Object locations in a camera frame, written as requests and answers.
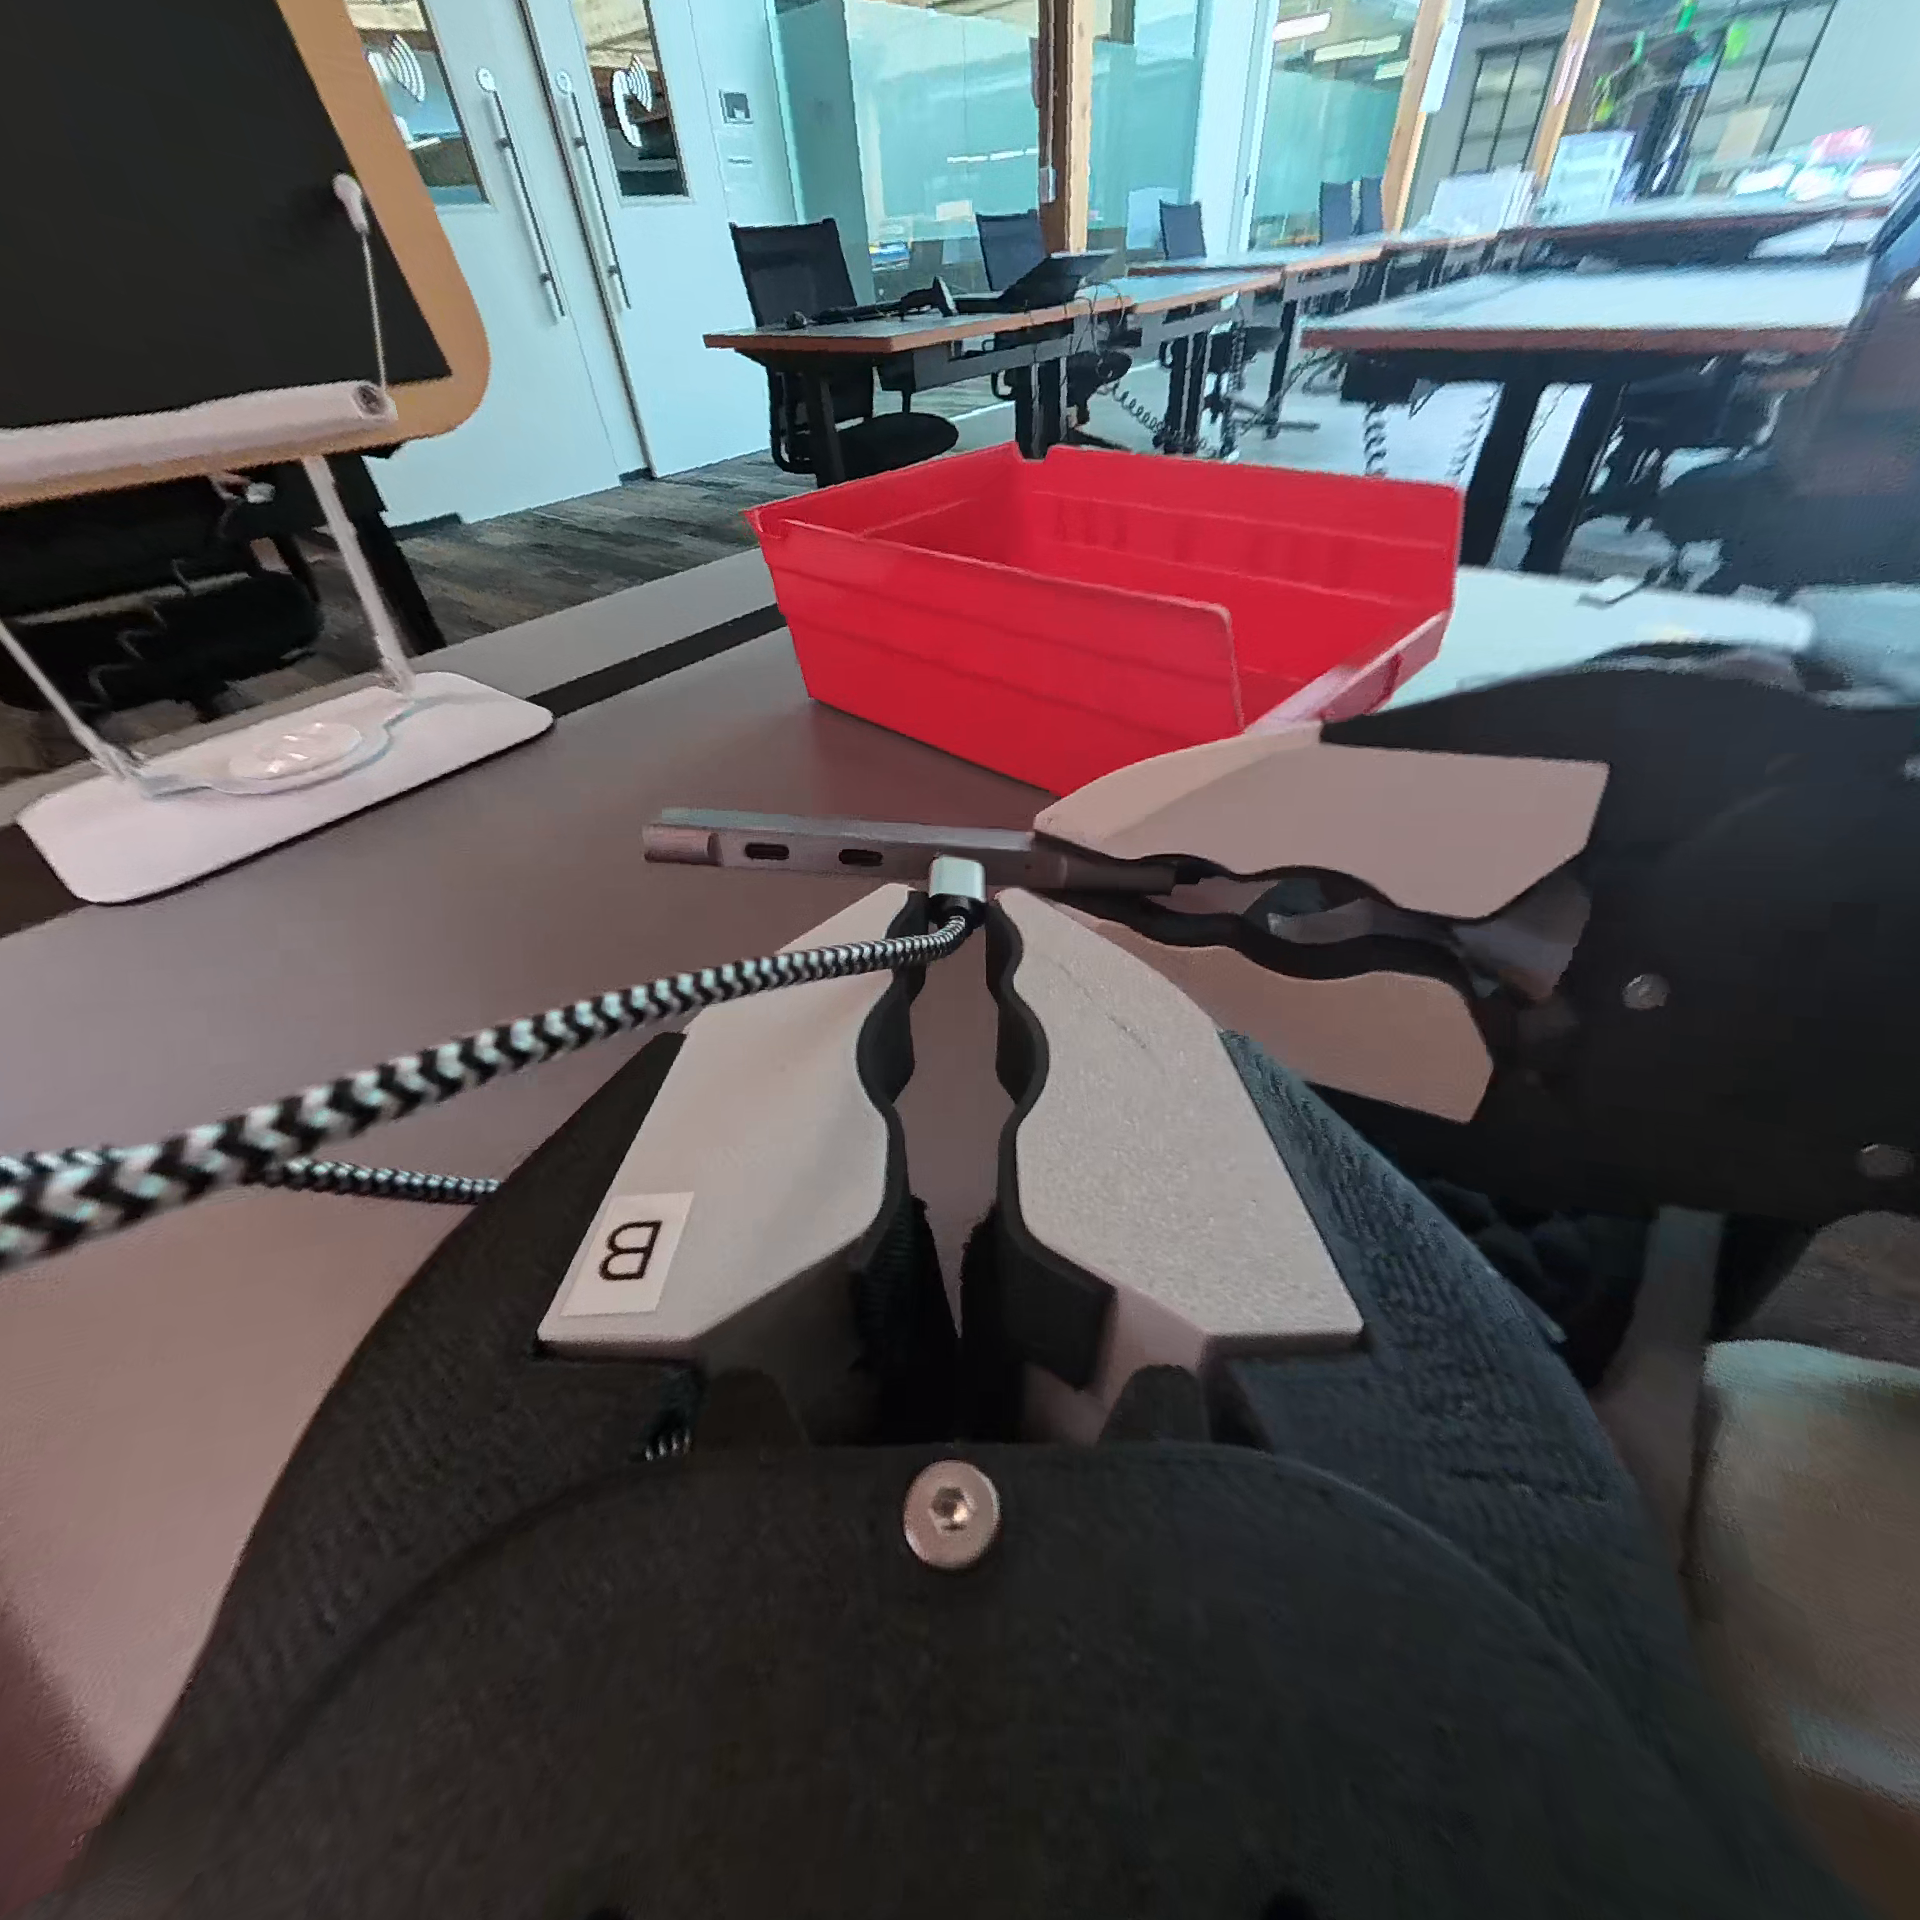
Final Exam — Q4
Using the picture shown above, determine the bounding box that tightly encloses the black laptop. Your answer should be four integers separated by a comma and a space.
953, 247, 1120, 316

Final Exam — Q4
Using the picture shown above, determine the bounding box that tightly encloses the large red plastic bin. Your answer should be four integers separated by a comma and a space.
744, 440, 1465, 797

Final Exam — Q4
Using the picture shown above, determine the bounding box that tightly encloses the black office chair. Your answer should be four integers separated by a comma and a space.
0, 450, 452, 757
974, 208, 1142, 452
728, 216, 962, 484

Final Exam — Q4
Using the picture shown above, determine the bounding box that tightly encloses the white base mat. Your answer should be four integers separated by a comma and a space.
13, 669, 557, 907

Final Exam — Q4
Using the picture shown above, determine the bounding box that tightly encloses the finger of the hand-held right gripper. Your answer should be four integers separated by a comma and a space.
1102, 884, 1504, 1126
1031, 720, 1616, 1004

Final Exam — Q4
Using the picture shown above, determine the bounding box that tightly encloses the grey usb-c hub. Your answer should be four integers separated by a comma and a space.
643, 805, 1189, 899

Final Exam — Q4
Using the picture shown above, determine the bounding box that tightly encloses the glass door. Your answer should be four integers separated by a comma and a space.
342, 0, 604, 529
521, 0, 665, 484

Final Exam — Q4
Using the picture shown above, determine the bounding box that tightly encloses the wooden top desk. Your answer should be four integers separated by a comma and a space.
1301, 257, 1880, 574
702, 251, 1295, 470

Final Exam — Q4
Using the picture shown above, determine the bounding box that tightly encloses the black white braided usb-c cable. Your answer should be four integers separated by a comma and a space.
0, 854, 994, 1269

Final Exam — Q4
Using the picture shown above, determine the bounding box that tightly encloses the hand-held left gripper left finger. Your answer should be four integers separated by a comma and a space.
535, 884, 962, 1374

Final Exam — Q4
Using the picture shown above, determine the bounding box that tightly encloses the person's light clothing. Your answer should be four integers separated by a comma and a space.
1687, 1331, 1920, 1852

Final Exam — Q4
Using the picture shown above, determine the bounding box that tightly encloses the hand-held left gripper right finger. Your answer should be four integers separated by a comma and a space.
958, 887, 1366, 1388

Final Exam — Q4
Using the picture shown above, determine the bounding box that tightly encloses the tablet with tan rim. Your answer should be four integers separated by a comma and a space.
0, 0, 494, 454

